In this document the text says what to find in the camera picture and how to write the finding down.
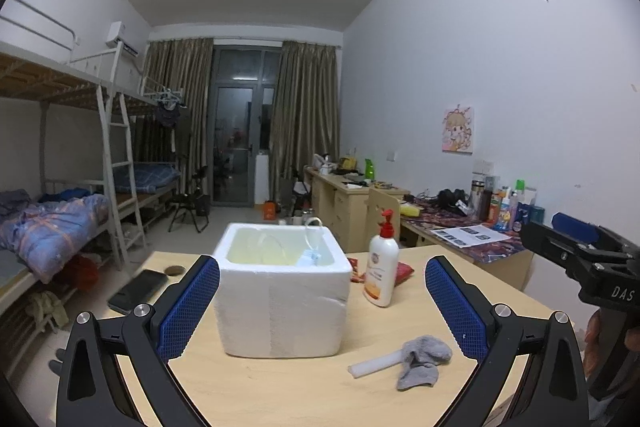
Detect brown curtain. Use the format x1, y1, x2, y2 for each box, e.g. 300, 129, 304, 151
134, 38, 214, 193
269, 41, 340, 204

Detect white bunk ladder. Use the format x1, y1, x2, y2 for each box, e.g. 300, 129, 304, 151
96, 42, 146, 275

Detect metal bunk bed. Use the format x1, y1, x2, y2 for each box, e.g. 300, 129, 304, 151
0, 0, 194, 308

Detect blue plaid quilt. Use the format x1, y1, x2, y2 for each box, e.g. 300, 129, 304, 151
1, 190, 110, 284

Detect printed paper sheet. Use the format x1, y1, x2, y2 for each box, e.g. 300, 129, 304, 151
431, 225, 510, 248

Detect grey sock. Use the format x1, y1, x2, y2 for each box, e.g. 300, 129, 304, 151
396, 335, 452, 391

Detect wooden smiley chair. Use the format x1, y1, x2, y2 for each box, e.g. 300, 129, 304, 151
366, 185, 403, 253

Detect glass balcony door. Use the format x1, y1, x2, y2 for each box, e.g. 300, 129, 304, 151
207, 46, 280, 207

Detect left brown curtain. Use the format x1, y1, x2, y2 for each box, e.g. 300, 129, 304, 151
134, 38, 214, 193

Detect white red pump bottle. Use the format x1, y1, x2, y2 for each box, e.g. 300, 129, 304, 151
363, 209, 399, 308

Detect anime girl poster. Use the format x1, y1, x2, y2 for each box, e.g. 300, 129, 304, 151
442, 105, 474, 154

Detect orange bag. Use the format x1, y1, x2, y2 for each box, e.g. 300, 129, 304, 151
262, 200, 278, 221

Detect red snack packet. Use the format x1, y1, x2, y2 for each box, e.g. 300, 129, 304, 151
348, 257, 414, 286

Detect yellow foam net sleeve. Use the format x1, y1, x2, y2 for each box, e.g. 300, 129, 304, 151
227, 229, 299, 265

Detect black smartphone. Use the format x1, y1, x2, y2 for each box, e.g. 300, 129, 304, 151
107, 269, 168, 315

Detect white foam box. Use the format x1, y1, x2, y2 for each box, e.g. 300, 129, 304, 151
213, 223, 352, 359

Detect dark thermos bottle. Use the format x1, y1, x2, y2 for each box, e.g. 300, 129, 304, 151
477, 188, 494, 222

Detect black folding chair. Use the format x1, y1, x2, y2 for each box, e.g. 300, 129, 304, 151
168, 166, 209, 233

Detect right brown curtain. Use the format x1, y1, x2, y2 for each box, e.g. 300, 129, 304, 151
269, 41, 340, 204

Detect patterned desk with cloth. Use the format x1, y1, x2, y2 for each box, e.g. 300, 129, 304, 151
400, 199, 534, 291

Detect white foam strip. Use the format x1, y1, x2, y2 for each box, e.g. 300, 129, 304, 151
347, 350, 402, 379

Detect black headphones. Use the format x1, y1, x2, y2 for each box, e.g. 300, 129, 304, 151
436, 188, 472, 216

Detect white air conditioner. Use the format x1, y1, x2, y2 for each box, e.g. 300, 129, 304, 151
105, 20, 140, 58

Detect light wooden desk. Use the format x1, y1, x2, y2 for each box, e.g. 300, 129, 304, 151
305, 167, 409, 254

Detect blue face mask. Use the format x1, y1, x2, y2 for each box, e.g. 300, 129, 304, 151
296, 217, 323, 268

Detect green bottle on desk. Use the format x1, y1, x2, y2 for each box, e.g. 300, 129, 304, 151
364, 158, 375, 180

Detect person right hand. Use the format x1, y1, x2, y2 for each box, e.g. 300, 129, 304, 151
581, 308, 640, 427

